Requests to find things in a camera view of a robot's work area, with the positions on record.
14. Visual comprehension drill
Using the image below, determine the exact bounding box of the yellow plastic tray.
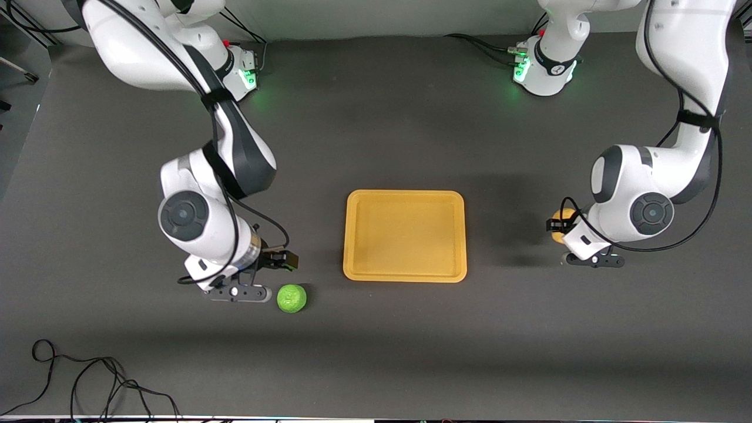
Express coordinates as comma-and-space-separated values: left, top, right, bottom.
343, 189, 468, 283

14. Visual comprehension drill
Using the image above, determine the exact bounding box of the green ball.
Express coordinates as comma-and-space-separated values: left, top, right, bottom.
277, 284, 307, 314

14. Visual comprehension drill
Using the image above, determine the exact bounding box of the black cable along right arm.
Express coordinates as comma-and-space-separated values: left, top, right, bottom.
97, 0, 291, 286

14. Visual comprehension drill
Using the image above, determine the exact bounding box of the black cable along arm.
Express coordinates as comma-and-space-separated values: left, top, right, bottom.
97, 0, 291, 286
558, 0, 725, 253

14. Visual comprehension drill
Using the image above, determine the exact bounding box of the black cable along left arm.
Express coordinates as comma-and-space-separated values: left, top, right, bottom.
558, 0, 725, 253

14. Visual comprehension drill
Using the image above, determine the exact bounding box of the thin black loose cable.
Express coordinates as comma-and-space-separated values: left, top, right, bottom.
0, 339, 182, 421

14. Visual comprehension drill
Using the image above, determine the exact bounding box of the black left arm base cable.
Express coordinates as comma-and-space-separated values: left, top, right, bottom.
444, 33, 528, 67

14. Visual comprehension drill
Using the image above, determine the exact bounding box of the black arm base cable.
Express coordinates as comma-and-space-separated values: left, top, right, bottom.
444, 33, 528, 67
220, 7, 268, 75

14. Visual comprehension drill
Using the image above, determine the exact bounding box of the black right arm base cable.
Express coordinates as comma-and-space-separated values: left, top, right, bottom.
220, 7, 268, 75

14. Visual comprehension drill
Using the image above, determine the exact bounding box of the dark metal frame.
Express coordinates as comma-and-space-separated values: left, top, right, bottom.
0, 0, 55, 118

